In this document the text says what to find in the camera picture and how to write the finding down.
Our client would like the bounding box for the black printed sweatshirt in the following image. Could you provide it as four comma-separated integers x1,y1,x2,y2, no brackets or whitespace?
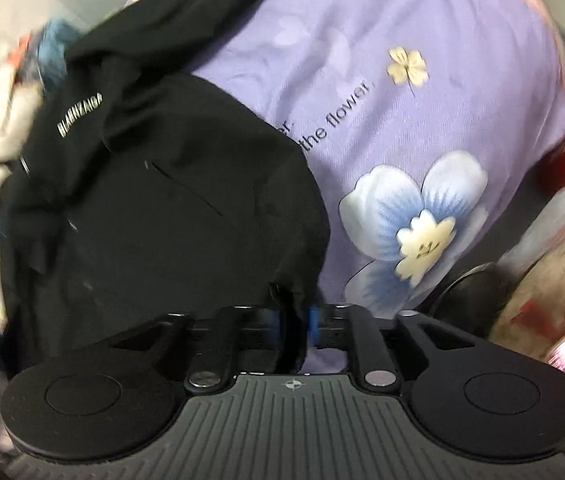
0,0,332,376

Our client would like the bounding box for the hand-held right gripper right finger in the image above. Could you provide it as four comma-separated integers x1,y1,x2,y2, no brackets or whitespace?
307,303,478,390

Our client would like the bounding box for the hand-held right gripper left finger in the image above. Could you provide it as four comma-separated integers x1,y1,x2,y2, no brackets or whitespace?
110,304,286,392

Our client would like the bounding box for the dark round stool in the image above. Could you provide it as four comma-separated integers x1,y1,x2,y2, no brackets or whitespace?
433,261,519,322

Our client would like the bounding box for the purple floral bed sheet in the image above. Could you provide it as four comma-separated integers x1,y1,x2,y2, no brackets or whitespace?
127,0,565,376

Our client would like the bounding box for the beige fluffy cloth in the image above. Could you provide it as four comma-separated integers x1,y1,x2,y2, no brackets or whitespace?
490,242,565,361

